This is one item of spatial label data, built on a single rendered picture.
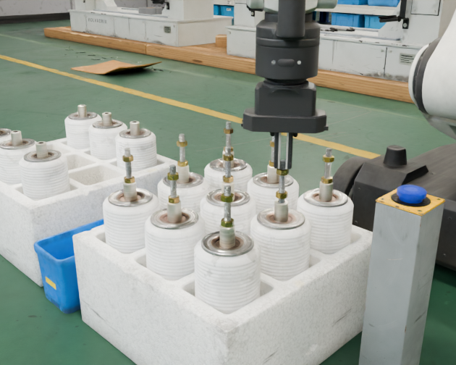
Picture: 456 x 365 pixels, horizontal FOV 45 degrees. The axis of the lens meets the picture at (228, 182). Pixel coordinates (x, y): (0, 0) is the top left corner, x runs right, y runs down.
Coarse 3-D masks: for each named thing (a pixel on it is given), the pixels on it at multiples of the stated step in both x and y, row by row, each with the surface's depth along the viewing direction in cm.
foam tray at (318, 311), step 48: (96, 240) 94; (96, 288) 95; (144, 288) 83; (192, 288) 83; (288, 288) 80; (336, 288) 88; (144, 336) 87; (192, 336) 77; (240, 336) 73; (288, 336) 82; (336, 336) 93
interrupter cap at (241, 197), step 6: (210, 192) 95; (216, 192) 95; (240, 192) 95; (246, 192) 95; (210, 198) 93; (216, 198) 93; (240, 198) 93; (246, 198) 93; (216, 204) 90; (222, 204) 90; (234, 204) 90; (240, 204) 91
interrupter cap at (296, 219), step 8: (272, 208) 89; (264, 216) 86; (272, 216) 87; (288, 216) 87; (296, 216) 86; (304, 216) 86; (264, 224) 83; (272, 224) 83; (280, 224) 84; (288, 224) 83; (296, 224) 84
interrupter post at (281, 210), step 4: (276, 200) 85; (276, 204) 84; (280, 204) 84; (284, 204) 84; (288, 204) 84; (276, 208) 84; (280, 208) 84; (284, 208) 84; (276, 212) 84; (280, 212) 84; (284, 212) 84; (276, 216) 85; (280, 216) 84; (284, 216) 84; (276, 220) 85; (280, 220) 85; (284, 220) 85
